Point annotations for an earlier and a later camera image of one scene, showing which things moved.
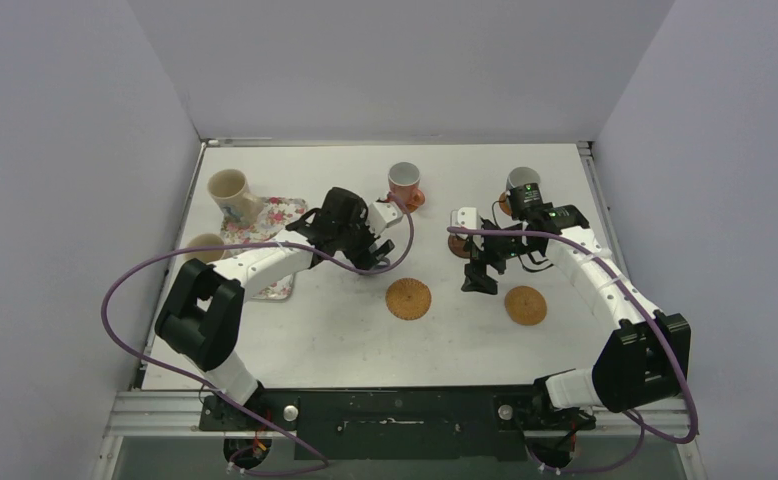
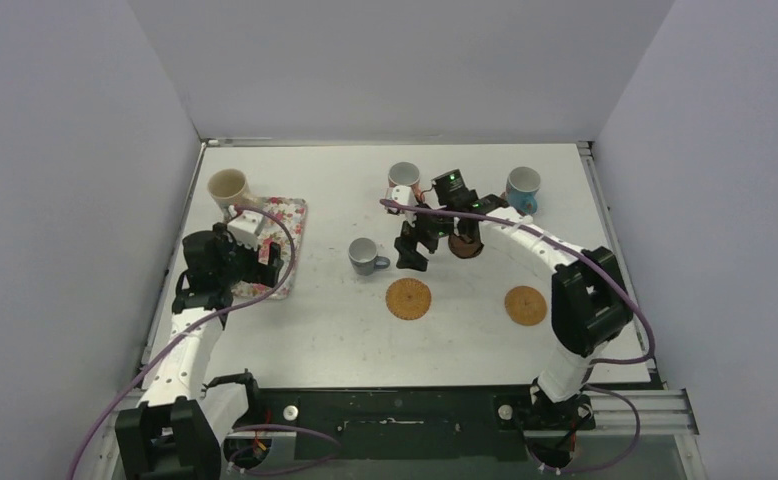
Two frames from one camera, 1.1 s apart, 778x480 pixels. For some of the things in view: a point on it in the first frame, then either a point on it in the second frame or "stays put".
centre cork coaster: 408,299 stays put
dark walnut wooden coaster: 457,246 stays put
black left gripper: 361,257 → 260,273
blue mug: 521,176 stays put
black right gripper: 489,251 → 422,232
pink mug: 404,182 stays put
